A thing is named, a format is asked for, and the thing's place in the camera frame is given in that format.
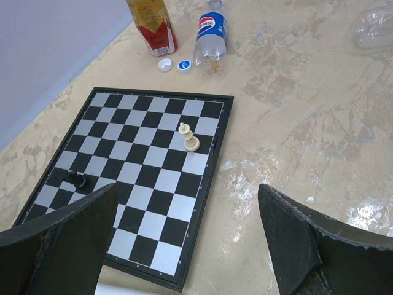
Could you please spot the amber drink bottle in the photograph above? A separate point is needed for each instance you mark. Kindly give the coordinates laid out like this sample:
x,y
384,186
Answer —
x,y
154,24

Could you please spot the black white chessboard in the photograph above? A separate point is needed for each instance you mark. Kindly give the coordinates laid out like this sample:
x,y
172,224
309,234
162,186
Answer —
x,y
130,138

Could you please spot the white chess piece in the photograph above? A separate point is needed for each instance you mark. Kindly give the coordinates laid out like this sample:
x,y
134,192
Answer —
x,y
191,142

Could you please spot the blue pocari sweat cap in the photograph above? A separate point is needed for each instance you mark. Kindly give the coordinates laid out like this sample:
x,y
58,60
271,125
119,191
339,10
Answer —
x,y
184,67

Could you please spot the white bottle cap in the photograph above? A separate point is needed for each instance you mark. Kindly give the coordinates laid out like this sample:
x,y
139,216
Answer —
x,y
165,65

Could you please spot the pepsi label bottle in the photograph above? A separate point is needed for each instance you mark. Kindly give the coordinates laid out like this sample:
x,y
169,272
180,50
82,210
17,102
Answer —
x,y
211,40

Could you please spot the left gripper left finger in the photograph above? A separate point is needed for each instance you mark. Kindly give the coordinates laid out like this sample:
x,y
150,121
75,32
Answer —
x,y
61,252

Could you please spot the black chess piece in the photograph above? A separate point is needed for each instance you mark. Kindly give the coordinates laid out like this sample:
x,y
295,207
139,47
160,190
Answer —
x,y
80,182

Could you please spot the clear crushed bottle right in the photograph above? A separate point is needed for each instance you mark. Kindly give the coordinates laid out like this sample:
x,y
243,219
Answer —
x,y
373,28

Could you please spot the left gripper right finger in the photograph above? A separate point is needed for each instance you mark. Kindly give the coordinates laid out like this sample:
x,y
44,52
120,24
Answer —
x,y
313,253

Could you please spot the white tube bottle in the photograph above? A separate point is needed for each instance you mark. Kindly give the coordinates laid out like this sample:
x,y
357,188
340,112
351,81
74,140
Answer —
x,y
103,289

